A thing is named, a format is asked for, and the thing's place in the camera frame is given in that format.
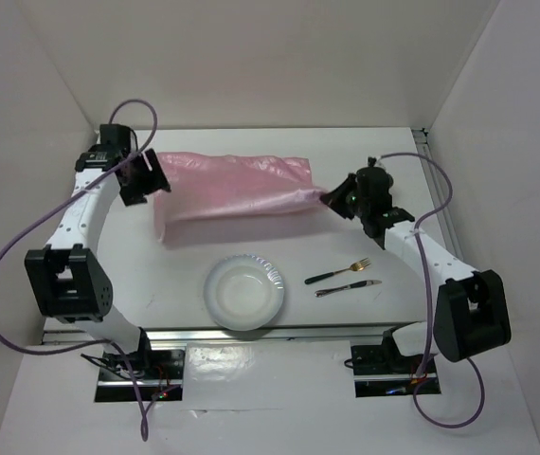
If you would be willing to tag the silver knife black handle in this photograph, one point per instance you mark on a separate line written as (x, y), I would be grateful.
(355, 285)

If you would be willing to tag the aluminium rail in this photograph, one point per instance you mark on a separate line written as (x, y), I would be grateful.
(288, 333)
(445, 213)

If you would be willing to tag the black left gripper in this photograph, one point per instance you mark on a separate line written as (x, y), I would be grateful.
(134, 195)

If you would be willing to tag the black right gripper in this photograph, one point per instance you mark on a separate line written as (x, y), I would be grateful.
(335, 198)

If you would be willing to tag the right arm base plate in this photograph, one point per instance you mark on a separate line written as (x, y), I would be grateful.
(380, 371)

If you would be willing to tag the aluminium right side rail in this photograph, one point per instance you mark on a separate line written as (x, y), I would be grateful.
(445, 213)

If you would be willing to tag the pink satin rose cloth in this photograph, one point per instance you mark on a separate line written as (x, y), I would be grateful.
(206, 188)

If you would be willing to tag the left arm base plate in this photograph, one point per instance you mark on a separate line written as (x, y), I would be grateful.
(161, 380)

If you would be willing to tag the aluminium front rail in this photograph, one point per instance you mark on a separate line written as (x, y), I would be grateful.
(288, 333)

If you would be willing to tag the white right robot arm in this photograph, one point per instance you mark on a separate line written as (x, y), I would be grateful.
(466, 310)

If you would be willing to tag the gold fork black handle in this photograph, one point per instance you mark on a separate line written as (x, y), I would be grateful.
(355, 267)

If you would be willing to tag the white scalloped plate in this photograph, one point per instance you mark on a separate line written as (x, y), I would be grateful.
(243, 292)

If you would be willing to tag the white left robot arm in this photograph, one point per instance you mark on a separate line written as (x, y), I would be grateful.
(67, 279)

